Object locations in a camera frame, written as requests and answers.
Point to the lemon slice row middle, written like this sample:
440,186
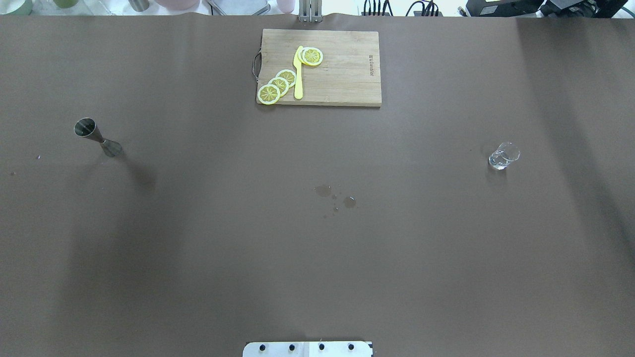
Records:
282,84

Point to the white metal base plate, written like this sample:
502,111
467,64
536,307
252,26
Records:
309,349

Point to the yellow plastic knife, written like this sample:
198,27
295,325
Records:
298,91

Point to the lemon slice row lower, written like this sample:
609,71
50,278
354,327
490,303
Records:
268,94

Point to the steel jigger measuring cup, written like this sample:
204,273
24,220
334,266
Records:
87,128

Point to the lemon slice row upper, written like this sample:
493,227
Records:
289,75

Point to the pink cup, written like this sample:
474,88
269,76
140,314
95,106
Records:
286,6

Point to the aluminium frame post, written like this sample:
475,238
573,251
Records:
310,11

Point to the lemon slice row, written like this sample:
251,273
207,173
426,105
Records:
289,75
282,84
268,94

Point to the lemon slice under top slice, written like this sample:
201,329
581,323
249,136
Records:
299,55

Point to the wooden cutting board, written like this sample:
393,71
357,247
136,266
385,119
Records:
349,75

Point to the lemon slice on knife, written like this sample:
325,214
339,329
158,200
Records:
312,56

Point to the green cup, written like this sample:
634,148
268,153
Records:
16,7

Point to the steel shaker cup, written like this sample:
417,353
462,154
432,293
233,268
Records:
139,6

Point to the grey tray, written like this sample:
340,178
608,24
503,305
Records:
239,7

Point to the clear glass cup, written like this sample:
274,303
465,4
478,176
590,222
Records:
503,156

